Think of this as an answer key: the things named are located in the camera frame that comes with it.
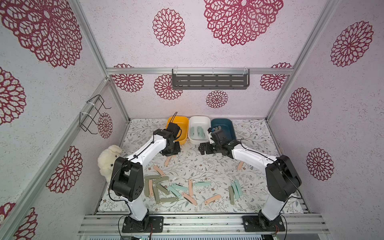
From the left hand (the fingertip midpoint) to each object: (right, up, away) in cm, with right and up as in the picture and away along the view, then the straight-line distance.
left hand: (174, 153), depth 89 cm
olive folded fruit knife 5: (-10, -22, -5) cm, 25 cm away
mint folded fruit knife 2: (+17, -18, -1) cm, 24 cm away
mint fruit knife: (+16, +13, +24) cm, 31 cm away
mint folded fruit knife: (+2, -19, -3) cm, 19 cm away
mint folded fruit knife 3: (+1, -21, -5) cm, 22 cm away
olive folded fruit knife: (-16, -15, +1) cm, 22 cm away
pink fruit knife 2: (+10, -19, -3) cm, 22 cm away
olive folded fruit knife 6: (-2, -24, -7) cm, 26 cm away
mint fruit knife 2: (+11, +13, +25) cm, 30 cm away
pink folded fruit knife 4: (+21, -24, -7) cm, 33 cm away
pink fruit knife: (-5, -6, +8) cm, 11 cm away
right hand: (+18, +5, +2) cm, 19 cm away
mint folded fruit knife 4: (+35, -21, -4) cm, 41 cm away
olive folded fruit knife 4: (-6, -20, -3) cm, 21 cm away
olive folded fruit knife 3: (-15, -19, -4) cm, 25 cm away
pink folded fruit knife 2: (-12, -22, -5) cm, 25 cm away
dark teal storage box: (+37, +18, +28) cm, 50 cm away
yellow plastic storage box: (+4, +20, +25) cm, 32 cm away
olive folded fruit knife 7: (+32, -24, -7) cm, 41 cm away
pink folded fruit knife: (-9, -12, +3) cm, 15 cm away
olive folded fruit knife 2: (-8, -16, +1) cm, 18 cm away
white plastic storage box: (+20, +21, +27) cm, 40 cm away
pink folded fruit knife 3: (+9, -24, -7) cm, 27 cm away
